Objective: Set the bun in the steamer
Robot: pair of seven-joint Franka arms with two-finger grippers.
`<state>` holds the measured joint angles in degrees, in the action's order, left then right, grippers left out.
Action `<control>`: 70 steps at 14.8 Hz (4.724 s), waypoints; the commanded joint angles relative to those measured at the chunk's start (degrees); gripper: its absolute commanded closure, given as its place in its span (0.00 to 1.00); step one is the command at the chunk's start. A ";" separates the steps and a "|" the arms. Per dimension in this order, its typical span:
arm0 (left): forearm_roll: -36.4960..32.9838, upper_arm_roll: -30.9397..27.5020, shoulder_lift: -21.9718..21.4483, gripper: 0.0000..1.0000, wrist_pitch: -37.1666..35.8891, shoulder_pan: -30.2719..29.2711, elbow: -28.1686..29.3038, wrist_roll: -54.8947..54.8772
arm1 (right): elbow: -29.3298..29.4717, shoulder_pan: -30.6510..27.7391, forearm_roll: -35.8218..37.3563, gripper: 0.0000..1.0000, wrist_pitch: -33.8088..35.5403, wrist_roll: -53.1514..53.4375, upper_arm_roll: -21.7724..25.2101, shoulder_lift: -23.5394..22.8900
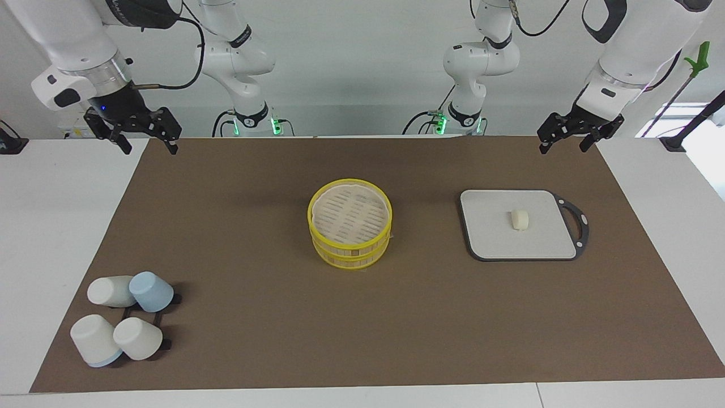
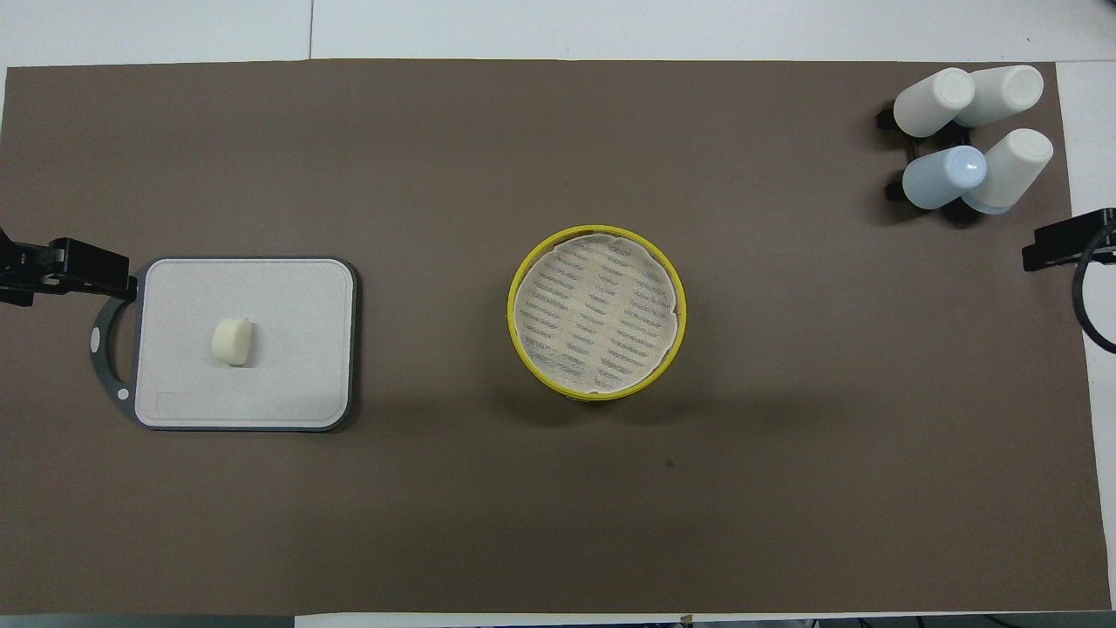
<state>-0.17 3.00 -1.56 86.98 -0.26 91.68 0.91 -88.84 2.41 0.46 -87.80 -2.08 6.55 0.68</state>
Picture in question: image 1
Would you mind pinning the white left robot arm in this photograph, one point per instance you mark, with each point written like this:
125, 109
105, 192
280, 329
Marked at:
640, 34

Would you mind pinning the grey cutting board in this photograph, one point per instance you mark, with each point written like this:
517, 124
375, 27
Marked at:
498, 238

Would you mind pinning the black cup rack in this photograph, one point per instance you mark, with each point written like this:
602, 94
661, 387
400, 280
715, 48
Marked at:
177, 298

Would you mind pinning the green tipped thin pole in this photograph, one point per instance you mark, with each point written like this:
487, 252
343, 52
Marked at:
701, 56

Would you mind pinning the white steamed bun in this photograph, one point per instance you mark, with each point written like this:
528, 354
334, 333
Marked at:
520, 220

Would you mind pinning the yellow bamboo steamer base tier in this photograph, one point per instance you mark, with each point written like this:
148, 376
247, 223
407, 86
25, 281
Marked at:
351, 262

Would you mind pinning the white plastic cup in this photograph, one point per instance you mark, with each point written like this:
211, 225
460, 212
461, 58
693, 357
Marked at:
107, 290
93, 340
137, 338

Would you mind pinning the brown table mat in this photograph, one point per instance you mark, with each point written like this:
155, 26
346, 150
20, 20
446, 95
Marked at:
255, 181

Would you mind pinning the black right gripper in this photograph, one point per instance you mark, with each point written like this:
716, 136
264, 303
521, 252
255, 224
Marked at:
120, 105

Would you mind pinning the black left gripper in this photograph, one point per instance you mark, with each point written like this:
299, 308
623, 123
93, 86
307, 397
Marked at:
586, 119

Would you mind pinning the white steamer liner cloth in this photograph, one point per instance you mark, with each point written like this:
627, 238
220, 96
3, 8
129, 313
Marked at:
348, 209

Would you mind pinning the black clamp device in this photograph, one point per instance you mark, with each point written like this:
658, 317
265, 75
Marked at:
11, 145

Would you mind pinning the light blue plastic cup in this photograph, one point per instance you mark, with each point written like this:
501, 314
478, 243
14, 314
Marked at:
152, 292

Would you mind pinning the yellow bamboo steamer basket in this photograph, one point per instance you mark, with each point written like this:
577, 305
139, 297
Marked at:
351, 242

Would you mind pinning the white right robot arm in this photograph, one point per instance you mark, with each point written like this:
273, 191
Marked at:
73, 28

